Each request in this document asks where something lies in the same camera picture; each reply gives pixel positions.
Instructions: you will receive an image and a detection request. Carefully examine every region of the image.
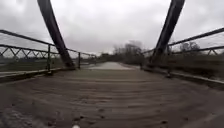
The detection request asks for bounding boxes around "pale paved road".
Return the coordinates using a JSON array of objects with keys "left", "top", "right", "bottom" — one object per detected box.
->
[{"left": 87, "top": 61, "right": 134, "bottom": 71}]

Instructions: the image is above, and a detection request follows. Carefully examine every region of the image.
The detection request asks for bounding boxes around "row of bare trees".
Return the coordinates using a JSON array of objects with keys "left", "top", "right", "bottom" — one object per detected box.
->
[{"left": 98, "top": 40, "right": 201, "bottom": 66}]

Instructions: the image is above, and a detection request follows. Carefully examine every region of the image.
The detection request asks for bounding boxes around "wooden plank bridge deck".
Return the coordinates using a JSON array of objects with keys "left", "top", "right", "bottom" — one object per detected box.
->
[{"left": 0, "top": 68, "right": 224, "bottom": 128}]

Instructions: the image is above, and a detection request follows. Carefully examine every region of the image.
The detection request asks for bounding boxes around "dark steel bridge beam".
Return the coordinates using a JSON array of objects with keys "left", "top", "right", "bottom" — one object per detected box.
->
[
  {"left": 148, "top": 0, "right": 186, "bottom": 66},
  {"left": 36, "top": 0, "right": 76, "bottom": 70}
]

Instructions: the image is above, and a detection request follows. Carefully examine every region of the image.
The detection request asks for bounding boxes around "dark metal bridge railing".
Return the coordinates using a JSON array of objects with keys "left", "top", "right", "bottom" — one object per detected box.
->
[
  {"left": 0, "top": 29, "right": 98, "bottom": 76},
  {"left": 141, "top": 27, "right": 224, "bottom": 81}
]

